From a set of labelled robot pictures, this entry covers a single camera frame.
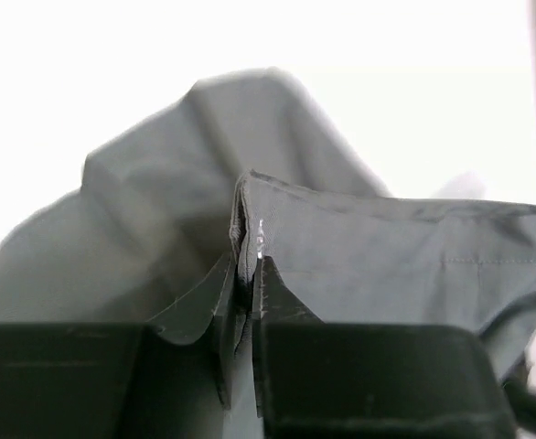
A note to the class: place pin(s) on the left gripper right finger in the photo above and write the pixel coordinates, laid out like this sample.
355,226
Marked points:
272,301

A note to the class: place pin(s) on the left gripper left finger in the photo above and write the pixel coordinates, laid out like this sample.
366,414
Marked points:
206,316

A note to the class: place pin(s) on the grey pleated skirt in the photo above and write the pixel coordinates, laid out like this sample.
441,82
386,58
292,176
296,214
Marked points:
244,163

